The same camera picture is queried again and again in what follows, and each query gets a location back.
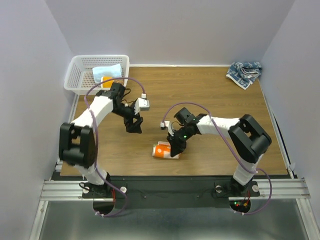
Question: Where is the blue patterned crumpled towel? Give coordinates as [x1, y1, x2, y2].
[226, 61, 263, 90]

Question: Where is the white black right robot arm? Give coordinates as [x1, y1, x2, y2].
[160, 107, 272, 195]

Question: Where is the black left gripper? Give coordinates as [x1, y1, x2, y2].
[112, 101, 143, 134]

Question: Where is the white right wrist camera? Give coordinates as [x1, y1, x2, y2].
[160, 120, 176, 136]

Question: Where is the white perforated plastic basket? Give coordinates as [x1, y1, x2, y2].
[64, 54, 130, 95]

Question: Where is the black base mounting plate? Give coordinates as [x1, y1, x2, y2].
[79, 176, 260, 213]

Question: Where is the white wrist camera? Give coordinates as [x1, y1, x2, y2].
[133, 97, 150, 115]
[160, 120, 176, 136]

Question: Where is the orange rolled towel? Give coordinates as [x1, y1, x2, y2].
[100, 76, 114, 89]

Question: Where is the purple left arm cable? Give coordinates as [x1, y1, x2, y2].
[84, 77, 148, 218]

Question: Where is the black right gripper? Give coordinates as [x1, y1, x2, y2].
[166, 125, 192, 157]

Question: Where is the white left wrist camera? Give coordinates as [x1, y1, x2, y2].
[133, 97, 150, 115]

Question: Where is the orange white fox towel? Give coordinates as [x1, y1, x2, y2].
[152, 141, 180, 159]

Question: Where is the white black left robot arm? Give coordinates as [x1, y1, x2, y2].
[58, 79, 149, 197]

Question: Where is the aluminium front frame rail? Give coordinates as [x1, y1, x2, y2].
[40, 178, 311, 201]

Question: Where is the light blue rolled towel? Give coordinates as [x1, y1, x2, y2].
[92, 63, 122, 83]

